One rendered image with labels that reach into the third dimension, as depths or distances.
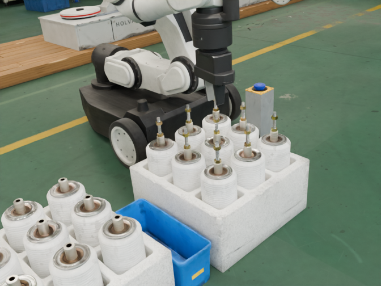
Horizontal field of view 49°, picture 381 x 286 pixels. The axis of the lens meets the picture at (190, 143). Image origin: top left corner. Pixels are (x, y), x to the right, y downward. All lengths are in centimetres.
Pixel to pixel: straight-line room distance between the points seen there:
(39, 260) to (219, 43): 61
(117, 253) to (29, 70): 213
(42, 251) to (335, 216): 86
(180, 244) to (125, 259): 29
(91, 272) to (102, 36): 251
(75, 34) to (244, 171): 220
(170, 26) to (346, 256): 95
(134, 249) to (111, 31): 250
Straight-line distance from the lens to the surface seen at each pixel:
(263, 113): 146
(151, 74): 173
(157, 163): 124
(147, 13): 103
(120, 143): 165
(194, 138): 129
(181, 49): 154
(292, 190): 129
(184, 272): 106
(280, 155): 123
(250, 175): 116
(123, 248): 93
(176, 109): 165
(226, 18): 91
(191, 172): 115
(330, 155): 171
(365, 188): 154
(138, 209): 127
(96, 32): 321
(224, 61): 94
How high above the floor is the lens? 83
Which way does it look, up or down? 28 degrees down
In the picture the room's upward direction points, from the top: 5 degrees counter-clockwise
